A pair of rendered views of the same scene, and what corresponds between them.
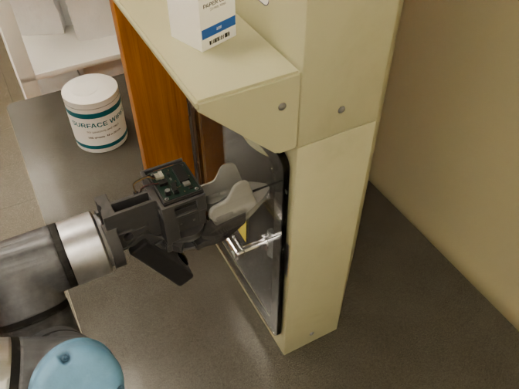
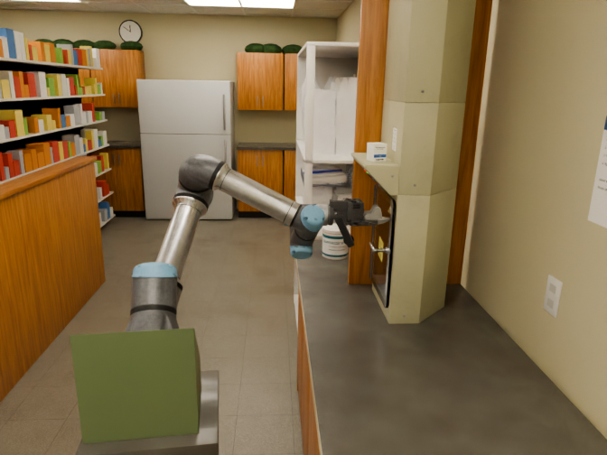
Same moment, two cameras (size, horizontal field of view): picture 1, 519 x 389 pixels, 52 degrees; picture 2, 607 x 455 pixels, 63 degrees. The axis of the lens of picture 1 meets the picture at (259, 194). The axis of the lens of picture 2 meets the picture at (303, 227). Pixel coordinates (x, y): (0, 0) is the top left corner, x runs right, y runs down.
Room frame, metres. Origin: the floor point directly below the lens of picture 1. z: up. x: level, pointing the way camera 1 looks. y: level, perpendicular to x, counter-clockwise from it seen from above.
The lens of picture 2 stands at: (-1.15, -0.43, 1.75)
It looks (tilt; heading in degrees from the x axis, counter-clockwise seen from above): 16 degrees down; 25
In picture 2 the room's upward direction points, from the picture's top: 1 degrees clockwise
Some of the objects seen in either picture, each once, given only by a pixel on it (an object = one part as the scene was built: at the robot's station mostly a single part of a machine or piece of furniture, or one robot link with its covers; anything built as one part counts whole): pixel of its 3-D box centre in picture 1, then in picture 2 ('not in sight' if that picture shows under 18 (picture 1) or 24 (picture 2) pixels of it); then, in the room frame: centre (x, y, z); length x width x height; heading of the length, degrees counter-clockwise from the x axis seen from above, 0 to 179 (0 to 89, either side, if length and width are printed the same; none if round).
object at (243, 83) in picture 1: (190, 56); (372, 171); (0.57, 0.08, 1.46); 0.32 x 0.11 x 0.10; 28
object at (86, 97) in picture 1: (96, 113); (335, 241); (1.07, 0.40, 1.02); 0.13 x 0.13 x 0.15
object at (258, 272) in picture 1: (235, 199); (381, 244); (0.60, 0.04, 1.19); 0.30 x 0.01 x 0.40; 28
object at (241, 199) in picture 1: (241, 197); (378, 215); (0.46, 0.02, 1.33); 0.09 x 0.03 x 0.06; 118
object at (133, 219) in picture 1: (154, 216); (346, 212); (0.42, 0.12, 1.34); 0.12 x 0.08 x 0.09; 118
